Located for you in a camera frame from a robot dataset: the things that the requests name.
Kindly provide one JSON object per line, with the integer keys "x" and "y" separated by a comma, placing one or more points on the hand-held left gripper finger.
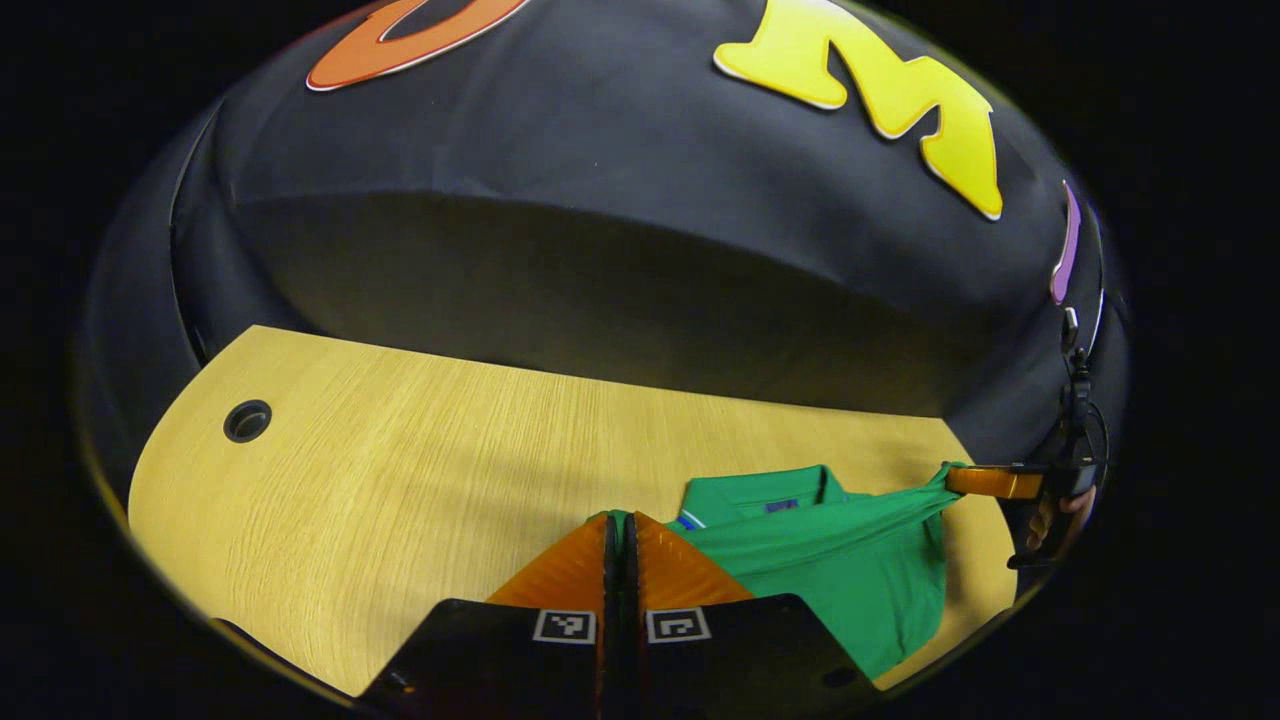
{"x": 632, "y": 600}
{"x": 612, "y": 600}

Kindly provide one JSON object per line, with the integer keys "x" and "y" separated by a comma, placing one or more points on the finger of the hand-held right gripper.
{"x": 995, "y": 482}

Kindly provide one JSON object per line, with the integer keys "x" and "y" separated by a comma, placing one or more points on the green T-shirt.
{"x": 850, "y": 580}

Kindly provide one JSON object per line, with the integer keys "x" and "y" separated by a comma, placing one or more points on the black backdrop cloth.
{"x": 600, "y": 250}

